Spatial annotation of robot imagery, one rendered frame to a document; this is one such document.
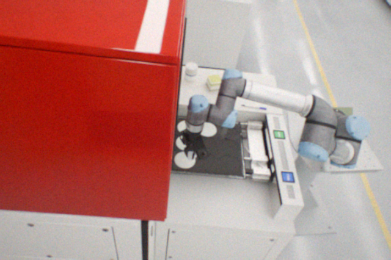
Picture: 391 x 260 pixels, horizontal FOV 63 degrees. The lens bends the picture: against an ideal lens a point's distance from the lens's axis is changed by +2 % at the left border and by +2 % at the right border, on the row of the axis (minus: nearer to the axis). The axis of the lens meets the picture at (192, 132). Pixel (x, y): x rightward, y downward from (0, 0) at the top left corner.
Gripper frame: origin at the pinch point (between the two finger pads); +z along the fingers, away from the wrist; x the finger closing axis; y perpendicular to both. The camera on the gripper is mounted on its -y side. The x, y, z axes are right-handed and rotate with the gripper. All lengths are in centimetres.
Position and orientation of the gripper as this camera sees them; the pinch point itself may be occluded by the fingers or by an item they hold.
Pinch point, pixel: (192, 159)
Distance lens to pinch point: 144.3
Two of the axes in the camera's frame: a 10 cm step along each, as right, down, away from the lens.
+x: -8.8, 2.8, -3.7
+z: -1.0, 6.7, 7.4
